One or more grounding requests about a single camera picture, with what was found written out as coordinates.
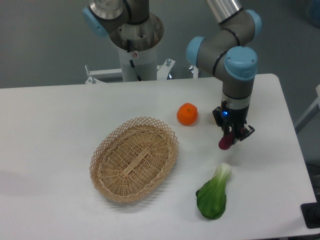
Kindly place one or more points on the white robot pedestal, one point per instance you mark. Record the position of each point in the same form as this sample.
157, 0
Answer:
138, 42

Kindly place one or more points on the white metal base frame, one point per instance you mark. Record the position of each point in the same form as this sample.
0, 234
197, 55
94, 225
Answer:
131, 73

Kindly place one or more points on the white frame at right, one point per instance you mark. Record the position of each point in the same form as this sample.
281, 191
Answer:
311, 111

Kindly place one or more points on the green bok choy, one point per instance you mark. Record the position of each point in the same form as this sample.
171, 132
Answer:
211, 198

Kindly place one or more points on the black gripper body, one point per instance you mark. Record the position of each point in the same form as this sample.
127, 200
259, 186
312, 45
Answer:
234, 117

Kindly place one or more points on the purple sweet potato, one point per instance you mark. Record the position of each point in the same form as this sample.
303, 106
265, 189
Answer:
226, 141

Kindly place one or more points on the black device at table edge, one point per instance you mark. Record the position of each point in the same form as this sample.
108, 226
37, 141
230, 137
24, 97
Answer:
311, 215

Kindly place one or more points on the orange tangerine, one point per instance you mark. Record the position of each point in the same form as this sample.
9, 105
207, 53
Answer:
187, 114

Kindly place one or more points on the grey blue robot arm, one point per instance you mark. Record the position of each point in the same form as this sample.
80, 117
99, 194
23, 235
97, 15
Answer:
225, 56

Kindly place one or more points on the woven wicker basket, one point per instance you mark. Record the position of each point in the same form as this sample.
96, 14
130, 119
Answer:
134, 159

